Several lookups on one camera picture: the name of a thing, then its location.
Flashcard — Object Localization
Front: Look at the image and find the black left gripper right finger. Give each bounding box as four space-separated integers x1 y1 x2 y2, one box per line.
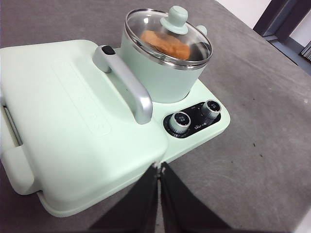
159 162 231 233

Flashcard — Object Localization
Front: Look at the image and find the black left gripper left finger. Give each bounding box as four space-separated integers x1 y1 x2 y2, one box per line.
88 164 161 233

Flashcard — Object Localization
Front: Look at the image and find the brown potato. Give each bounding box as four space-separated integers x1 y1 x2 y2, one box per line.
140 30 190 61

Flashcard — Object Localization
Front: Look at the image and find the glass pot lid green knob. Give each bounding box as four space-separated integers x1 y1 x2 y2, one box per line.
124 6 212 71

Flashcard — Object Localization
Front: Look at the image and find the mint green steamer pot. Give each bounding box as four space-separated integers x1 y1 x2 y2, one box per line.
120 24 212 104

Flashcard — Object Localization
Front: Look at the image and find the mint green breakfast machine base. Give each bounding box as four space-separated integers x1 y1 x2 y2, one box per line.
0 47 231 218

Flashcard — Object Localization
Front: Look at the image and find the silver control knob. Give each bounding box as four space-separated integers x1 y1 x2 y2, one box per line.
200 99 222 119
169 111 192 134

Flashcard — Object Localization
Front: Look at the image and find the silver cover handle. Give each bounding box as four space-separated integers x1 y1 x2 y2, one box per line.
92 45 153 125

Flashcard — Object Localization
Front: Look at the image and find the dark grey door frame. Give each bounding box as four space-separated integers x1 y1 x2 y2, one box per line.
252 0 311 43

